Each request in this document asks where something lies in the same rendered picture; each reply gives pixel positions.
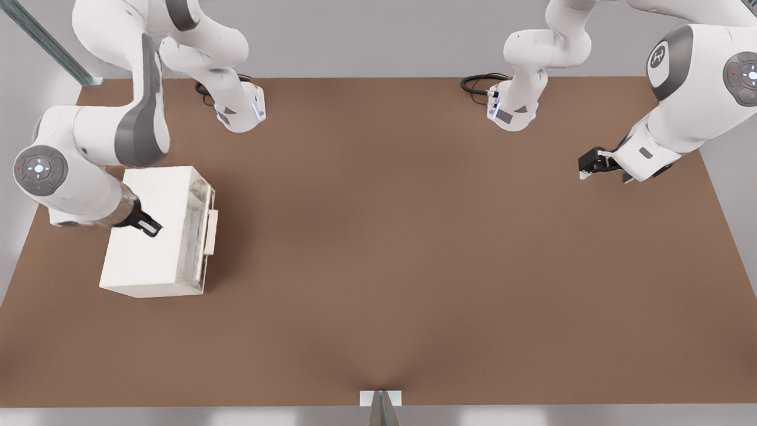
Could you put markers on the white oven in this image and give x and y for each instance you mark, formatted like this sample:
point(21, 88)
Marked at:
point(155, 232)

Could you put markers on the silver frame post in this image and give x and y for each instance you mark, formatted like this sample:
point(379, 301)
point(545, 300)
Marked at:
point(381, 408)
point(44, 38)

